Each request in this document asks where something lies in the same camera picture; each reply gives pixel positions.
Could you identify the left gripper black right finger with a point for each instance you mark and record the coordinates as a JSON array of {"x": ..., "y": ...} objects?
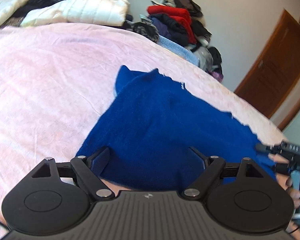
[{"x": 215, "y": 169}]

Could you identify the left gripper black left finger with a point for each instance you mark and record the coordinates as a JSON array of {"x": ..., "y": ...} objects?
[{"x": 85, "y": 173}]

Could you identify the blue knit sweater with rhinestones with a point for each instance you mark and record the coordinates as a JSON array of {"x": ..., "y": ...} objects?
[{"x": 150, "y": 127}]

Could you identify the dark navy clothes pile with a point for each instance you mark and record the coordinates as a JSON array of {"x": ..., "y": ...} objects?
[{"x": 173, "y": 30}]

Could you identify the person's right hand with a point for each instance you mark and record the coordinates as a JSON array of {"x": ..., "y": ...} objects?
[{"x": 287, "y": 184}]

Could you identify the brown wooden door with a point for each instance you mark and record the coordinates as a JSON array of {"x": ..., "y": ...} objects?
[{"x": 276, "y": 70}]

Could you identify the pink floral bed blanket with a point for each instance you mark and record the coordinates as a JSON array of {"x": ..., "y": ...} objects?
[{"x": 57, "y": 80}]

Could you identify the light blue quilted blanket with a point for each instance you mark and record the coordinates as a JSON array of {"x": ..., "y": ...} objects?
[{"x": 178, "y": 50}]

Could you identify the leopard print garment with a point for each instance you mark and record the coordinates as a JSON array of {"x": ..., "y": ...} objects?
[{"x": 146, "y": 29}]

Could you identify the red garment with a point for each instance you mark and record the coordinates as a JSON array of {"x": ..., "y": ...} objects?
[{"x": 182, "y": 16}]

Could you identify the white quilted puffer jacket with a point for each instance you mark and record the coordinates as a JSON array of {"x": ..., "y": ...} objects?
[{"x": 102, "y": 12}]

